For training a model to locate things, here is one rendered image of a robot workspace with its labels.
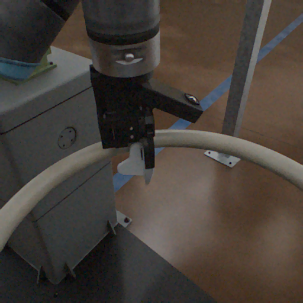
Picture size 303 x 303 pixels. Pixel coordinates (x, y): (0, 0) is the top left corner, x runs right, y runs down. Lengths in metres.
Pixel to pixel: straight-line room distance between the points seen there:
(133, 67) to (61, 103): 0.62
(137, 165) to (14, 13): 0.26
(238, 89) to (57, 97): 1.06
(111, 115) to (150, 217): 1.22
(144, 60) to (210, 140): 0.18
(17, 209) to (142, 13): 0.29
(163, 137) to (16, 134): 0.52
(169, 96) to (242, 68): 1.28
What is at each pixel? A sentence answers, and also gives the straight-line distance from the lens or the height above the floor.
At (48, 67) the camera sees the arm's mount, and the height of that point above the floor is 0.86.
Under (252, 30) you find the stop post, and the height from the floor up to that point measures 0.78.
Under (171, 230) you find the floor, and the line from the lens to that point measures 1.59.
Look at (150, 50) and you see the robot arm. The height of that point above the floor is 1.13.
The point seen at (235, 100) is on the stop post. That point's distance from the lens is 1.79.
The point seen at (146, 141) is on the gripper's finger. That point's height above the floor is 1.00.
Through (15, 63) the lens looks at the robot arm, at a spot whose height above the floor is 1.11.
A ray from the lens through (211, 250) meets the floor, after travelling 1.55.
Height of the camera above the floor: 1.28
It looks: 40 degrees down
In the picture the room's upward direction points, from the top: straight up
